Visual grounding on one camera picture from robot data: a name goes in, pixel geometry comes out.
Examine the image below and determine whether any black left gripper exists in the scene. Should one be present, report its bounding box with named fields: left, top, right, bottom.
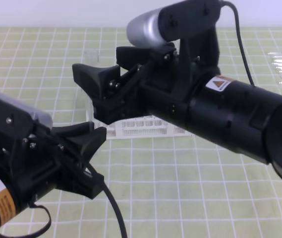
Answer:
left=0, top=121, right=107, bottom=211

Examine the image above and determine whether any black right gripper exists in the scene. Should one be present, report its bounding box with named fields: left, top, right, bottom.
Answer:
left=72, top=44, right=220, bottom=124

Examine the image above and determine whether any clear glass test tube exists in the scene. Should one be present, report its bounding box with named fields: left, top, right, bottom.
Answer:
left=84, top=49, right=99, bottom=64

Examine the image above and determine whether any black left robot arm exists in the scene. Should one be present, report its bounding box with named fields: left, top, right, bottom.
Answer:
left=0, top=122, right=107, bottom=227

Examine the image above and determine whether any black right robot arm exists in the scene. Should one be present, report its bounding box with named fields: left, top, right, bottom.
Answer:
left=72, top=43, right=282, bottom=179

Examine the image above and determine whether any white plastic test tube rack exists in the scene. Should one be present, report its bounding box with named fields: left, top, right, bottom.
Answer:
left=86, top=99, right=196, bottom=141

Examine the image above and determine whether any green checkered tablecloth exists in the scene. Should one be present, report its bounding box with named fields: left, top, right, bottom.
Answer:
left=0, top=28, right=282, bottom=238

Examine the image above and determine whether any black left camera cable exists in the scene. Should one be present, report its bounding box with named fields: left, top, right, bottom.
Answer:
left=0, top=161, right=128, bottom=238

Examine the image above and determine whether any black camera cable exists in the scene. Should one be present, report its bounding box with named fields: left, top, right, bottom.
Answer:
left=220, top=0, right=255, bottom=87
left=0, top=161, right=128, bottom=238

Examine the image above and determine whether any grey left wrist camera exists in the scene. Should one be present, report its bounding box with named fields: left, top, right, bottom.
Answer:
left=0, top=93, right=53, bottom=139

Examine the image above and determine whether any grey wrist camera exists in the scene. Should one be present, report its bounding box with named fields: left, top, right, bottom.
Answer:
left=126, top=0, right=221, bottom=48
left=0, top=93, right=53, bottom=139

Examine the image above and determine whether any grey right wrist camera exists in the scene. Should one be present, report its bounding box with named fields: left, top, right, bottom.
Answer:
left=126, top=0, right=221, bottom=48

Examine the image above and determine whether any black right camera cable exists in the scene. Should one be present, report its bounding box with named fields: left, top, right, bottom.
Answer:
left=220, top=0, right=255, bottom=87

